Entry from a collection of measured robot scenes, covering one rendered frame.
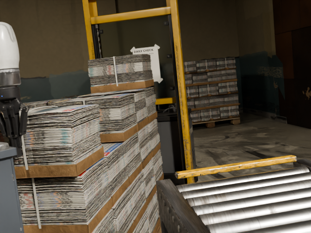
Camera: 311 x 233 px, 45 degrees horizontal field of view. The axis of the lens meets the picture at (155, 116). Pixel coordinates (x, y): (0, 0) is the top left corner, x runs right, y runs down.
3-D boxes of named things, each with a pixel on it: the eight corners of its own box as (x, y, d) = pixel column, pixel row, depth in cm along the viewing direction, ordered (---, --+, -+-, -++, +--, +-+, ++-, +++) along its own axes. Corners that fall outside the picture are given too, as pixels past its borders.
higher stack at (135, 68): (108, 244, 261) (85, 59, 246) (120, 226, 291) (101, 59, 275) (162, 244, 254) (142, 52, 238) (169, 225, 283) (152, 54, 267)
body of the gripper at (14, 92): (24, 85, 127) (28, 112, 128) (2, 87, 129) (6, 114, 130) (12, 86, 120) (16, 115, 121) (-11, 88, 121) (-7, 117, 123)
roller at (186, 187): (175, 205, 118) (171, 194, 122) (312, 183, 125) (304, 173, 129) (175, 193, 115) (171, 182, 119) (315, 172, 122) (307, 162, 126)
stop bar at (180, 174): (175, 177, 128) (174, 171, 128) (292, 159, 135) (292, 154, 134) (177, 179, 125) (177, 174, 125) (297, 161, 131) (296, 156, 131)
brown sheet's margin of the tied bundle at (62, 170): (35, 177, 131) (33, 165, 131) (69, 157, 159) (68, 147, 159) (77, 176, 128) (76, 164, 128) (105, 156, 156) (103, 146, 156)
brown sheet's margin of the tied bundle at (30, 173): (20, 178, 133) (18, 166, 132) (57, 158, 160) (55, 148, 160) (36, 177, 132) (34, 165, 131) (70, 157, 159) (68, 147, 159)
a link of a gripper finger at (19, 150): (17, 136, 128) (19, 135, 128) (20, 156, 129) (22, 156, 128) (12, 137, 125) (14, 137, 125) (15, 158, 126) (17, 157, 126)
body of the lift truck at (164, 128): (115, 208, 331) (105, 119, 321) (131, 188, 384) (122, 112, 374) (194, 206, 317) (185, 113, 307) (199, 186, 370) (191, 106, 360)
